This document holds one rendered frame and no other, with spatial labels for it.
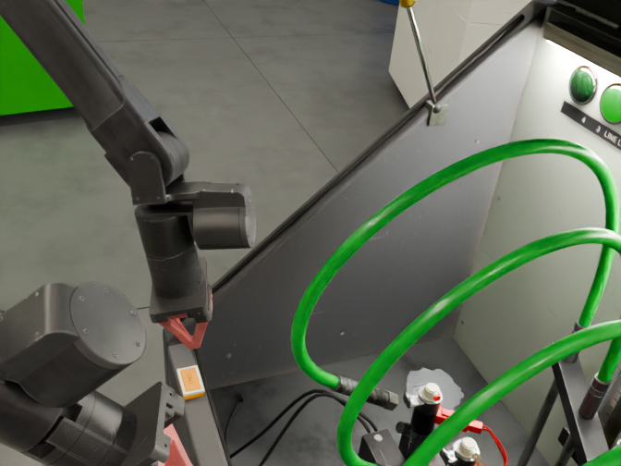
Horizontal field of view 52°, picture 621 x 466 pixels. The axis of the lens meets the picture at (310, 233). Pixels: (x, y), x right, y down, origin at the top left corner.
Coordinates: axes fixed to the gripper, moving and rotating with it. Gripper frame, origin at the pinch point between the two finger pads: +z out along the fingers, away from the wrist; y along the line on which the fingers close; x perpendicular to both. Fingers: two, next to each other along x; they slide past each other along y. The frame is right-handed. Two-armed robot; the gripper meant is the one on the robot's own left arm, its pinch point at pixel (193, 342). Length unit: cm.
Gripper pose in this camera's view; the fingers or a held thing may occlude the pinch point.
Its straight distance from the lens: 83.3
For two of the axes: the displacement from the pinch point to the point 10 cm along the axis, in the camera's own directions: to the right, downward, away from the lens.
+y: -1.5, -5.1, 8.5
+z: 0.9, 8.5, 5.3
